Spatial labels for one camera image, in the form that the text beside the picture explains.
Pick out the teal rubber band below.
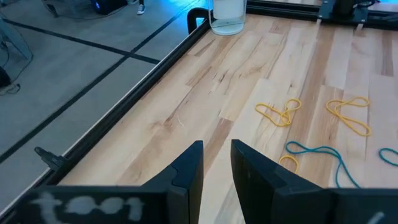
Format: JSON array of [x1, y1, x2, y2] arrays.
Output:
[[378, 147, 398, 167], [285, 141, 361, 189]]

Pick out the white cylindrical lamp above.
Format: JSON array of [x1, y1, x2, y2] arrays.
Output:
[[207, 0, 248, 36]]

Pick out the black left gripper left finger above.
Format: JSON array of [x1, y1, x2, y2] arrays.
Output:
[[141, 140, 205, 224]]

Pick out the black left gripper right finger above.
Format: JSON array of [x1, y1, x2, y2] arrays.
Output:
[[230, 139, 334, 224]]

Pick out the black clamp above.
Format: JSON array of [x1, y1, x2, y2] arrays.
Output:
[[34, 146, 68, 171]]

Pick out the black curved clamp handle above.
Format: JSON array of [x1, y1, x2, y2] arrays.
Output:
[[187, 7, 213, 35]]

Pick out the yellow rubber band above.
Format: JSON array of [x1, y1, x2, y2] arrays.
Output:
[[254, 98, 303, 128], [325, 96, 373, 138], [278, 154, 300, 174]]

